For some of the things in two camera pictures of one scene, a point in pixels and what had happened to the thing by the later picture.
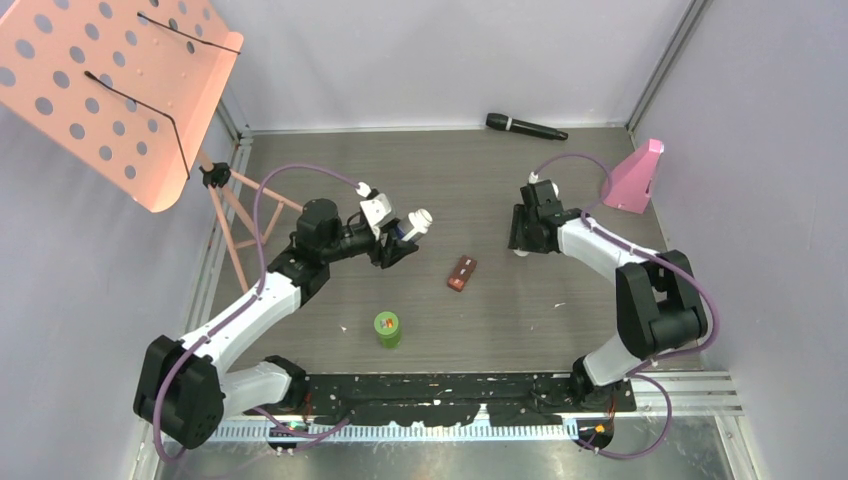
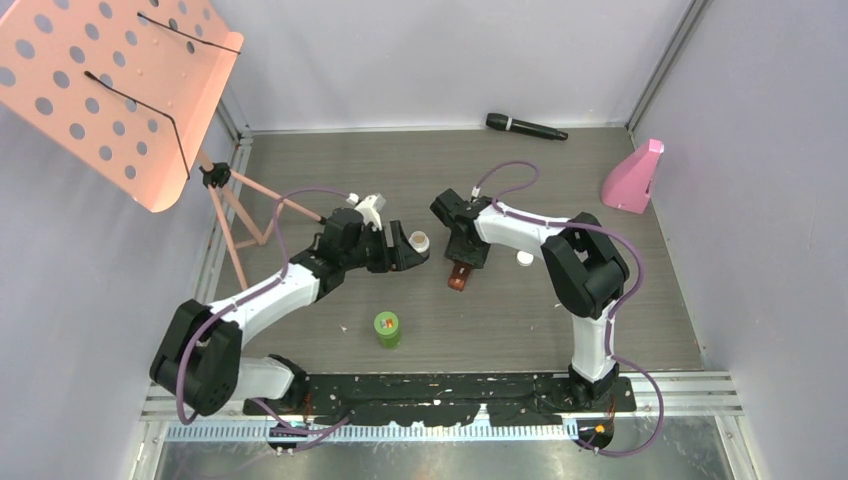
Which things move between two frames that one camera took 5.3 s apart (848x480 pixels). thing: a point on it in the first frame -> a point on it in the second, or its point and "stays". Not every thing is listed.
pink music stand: x=125 y=88 stays
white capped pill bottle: x=415 y=226 -> x=420 y=242
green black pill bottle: x=386 y=325 stays
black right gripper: x=517 y=239 -> x=456 y=252
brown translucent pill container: x=461 y=273 stays
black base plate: x=449 y=399 stays
